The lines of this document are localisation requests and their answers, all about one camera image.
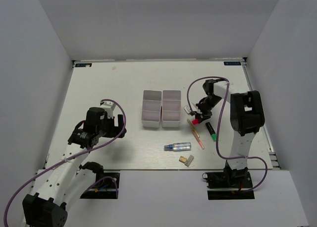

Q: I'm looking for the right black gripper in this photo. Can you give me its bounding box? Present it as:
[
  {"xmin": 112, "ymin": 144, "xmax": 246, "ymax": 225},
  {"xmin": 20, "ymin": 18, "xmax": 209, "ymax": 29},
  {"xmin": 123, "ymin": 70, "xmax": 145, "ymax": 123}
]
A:
[{"xmin": 195, "ymin": 95, "xmax": 222, "ymax": 123}]

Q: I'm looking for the black pink-capped highlighter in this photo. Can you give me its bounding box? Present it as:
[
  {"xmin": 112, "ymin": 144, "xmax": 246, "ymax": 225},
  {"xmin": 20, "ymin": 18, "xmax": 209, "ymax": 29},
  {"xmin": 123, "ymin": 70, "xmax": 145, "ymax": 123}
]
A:
[{"xmin": 192, "ymin": 118, "xmax": 202, "ymax": 125}]

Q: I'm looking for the yellow slim highlighter pen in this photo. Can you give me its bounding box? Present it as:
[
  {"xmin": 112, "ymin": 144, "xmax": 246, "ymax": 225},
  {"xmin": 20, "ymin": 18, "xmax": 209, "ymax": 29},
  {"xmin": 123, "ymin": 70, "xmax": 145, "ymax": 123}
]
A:
[{"xmin": 187, "ymin": 119, "xmax": 200, "ymax": 138}]

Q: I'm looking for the black green-capped highlighter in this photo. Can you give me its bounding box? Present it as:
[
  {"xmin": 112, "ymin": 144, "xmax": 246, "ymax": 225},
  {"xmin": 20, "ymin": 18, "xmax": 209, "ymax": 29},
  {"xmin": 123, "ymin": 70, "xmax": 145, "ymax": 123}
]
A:
[{"xmin": 205, "ymin": 122, "xmax": 216, "ymax": 142}]

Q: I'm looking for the clear blue-capped spray bottle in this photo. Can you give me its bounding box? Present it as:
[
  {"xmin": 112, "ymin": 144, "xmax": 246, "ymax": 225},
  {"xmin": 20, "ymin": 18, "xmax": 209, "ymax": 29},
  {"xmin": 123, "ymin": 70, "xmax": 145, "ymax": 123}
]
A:
[{"xmin": 164, "ymin": 142, "xmax": 191, "ymax": 152}]

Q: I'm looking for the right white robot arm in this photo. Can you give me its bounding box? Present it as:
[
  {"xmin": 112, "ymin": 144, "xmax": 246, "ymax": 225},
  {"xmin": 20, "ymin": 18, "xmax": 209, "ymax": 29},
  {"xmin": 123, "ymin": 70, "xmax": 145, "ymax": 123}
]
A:
[{"xmin": 192, "ymin": 78, "xmax": 265, "ymax": 187}]

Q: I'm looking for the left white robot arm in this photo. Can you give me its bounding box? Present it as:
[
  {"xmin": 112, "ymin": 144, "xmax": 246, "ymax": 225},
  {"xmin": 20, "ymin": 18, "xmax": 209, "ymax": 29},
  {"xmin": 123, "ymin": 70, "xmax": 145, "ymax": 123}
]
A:
[{"xmin": 22, "ymin": 107, "xmax": 126, "ymax": 227}]

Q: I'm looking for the right blue table label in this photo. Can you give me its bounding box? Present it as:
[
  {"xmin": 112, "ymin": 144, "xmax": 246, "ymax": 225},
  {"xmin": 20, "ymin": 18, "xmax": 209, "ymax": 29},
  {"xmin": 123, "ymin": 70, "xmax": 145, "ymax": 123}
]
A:
[{"xmin": 223, "ymin": 61, "xmax": 241, "ymax": 66}]

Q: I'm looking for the blue table label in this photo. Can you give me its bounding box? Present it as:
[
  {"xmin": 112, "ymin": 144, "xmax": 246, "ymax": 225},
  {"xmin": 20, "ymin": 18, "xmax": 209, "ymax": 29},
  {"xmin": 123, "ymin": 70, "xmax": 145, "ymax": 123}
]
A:
[
  {"xmin": 223, "ymin": 61, "xmax": 241, "ymax": 66},
  {"xmin": 75, "ymin": 63, "xmax": 92, "ymax": 67}
]

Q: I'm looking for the left white organizer box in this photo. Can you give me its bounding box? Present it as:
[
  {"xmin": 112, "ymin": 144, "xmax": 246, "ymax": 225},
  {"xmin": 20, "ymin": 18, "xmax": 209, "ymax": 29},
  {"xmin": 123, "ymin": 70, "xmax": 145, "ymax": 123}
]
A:
[{"xmin": 141, "ymin": 90, "xmax": 162, "ymax": 128}]

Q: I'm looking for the gold pencil sharpener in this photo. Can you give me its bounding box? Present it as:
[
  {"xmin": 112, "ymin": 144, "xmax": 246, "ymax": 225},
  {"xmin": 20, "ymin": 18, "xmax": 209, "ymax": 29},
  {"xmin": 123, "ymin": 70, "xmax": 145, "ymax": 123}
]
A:
[{"xmin": 179, "ymin": 156, "xmax": 187, "ymax": 163}]

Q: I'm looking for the grey white eraser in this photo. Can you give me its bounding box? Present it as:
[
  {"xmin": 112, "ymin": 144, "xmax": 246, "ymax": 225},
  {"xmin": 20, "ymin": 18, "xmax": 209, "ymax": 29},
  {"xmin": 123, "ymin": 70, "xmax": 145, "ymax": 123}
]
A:
[{"xmin": 185, "ymin": 155, "xmax": 194, "ymax": 167}]

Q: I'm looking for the left blue table label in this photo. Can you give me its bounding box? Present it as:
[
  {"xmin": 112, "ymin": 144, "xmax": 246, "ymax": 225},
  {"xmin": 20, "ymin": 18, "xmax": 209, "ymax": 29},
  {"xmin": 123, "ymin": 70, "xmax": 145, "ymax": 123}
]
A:
[{"xmin": 75, "ymin": 63, "xmax": 92, "ymax": 67}]

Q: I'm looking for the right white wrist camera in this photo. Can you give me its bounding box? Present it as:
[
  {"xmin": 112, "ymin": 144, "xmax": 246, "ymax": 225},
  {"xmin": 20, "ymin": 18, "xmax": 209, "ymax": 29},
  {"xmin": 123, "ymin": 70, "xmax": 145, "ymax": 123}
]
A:
[{"xmin": 184, "ymin": 105, "xmax": 197, "ymax": 116}]

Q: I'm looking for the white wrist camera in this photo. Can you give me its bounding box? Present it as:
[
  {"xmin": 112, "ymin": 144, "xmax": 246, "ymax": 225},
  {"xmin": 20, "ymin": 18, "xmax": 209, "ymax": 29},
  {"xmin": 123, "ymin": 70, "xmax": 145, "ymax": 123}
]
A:
[
  {"xmin": 184, "ymin": 105, "xmax": 197, "ymax": 116},
  {"xmin": 100, "ymin": 101, "xmax": 116, "ymax": 118}
]

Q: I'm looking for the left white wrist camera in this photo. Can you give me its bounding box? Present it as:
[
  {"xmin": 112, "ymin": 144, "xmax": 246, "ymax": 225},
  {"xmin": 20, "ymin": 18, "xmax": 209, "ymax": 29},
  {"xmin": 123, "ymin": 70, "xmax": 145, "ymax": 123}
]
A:
[{"xmin": 100, "ymin": 101, "xmax": 116, "ymax": 118}]

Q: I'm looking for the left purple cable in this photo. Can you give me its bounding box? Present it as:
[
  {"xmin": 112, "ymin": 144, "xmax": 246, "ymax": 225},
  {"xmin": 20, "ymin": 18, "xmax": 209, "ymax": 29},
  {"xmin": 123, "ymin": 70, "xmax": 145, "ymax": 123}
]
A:
[{"xmin": 4, "ymin": 98, "xmax": 127, "ymax": 224}]

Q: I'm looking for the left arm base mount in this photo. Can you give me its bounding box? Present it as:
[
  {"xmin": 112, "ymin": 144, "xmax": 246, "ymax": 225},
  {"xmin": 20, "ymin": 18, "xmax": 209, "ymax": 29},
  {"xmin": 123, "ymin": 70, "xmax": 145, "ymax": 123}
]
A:
[{"xmin": 79, "ymin": 162, "xmax": 120, "ymax": 199}]

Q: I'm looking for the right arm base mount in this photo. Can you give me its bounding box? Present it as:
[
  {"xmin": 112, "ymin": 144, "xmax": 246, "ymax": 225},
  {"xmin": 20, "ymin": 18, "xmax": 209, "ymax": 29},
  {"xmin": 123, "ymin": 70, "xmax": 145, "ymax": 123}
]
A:
[{"xmin": 202, "ymin": 172, "xmax": 255, "ymax": 201}]

